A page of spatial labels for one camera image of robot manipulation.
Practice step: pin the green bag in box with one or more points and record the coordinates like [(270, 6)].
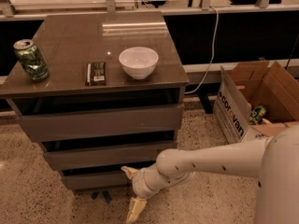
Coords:
[(257, 114)]

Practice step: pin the grey middle drawer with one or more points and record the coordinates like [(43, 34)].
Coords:
[(105, 156)]

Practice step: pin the green soda can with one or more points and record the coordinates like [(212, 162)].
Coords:
[(31, 59)]

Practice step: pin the grey drawer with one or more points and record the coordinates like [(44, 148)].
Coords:
[(105, 156), (100, 177), (109, 122)]

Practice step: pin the grey bottom drawer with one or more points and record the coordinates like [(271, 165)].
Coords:
[(100, 177)]

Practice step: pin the grey drawer cabinet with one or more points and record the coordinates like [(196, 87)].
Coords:
[(69, 43)]

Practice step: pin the white corovan cardboard box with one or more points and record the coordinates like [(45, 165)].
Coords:
[(251, 84)]

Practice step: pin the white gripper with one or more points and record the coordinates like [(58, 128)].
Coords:
[(140, 181)]

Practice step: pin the metal railing frame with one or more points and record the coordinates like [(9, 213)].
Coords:
[(155, 3)]

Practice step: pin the white bowl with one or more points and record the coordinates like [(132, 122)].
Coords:
[(138, 62)]

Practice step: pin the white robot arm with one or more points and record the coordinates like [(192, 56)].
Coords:
[(273, 161)]

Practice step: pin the grey top drawer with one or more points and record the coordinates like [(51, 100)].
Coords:
[(109, 122)]

